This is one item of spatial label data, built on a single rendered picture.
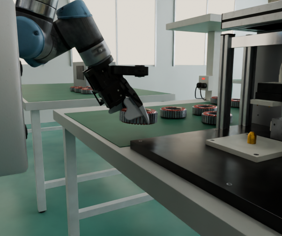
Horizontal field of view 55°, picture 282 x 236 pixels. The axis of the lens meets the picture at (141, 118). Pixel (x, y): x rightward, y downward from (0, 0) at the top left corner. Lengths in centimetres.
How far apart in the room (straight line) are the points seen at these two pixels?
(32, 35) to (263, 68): 70
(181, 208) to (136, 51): 514
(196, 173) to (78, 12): 45
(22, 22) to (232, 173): 47
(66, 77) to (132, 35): 153
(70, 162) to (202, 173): 100
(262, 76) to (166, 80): 501
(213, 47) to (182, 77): 446
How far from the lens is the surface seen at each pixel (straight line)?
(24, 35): 56
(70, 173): 145
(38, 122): 183
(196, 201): 46
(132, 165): 63
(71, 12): 69
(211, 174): 51
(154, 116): 77
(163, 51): 589
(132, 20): 558
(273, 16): 79
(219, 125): 89
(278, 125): 79
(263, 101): 69
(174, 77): 605
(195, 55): 640
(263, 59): 98
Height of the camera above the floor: 96
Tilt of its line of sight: 11 degrees down
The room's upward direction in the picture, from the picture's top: straight up
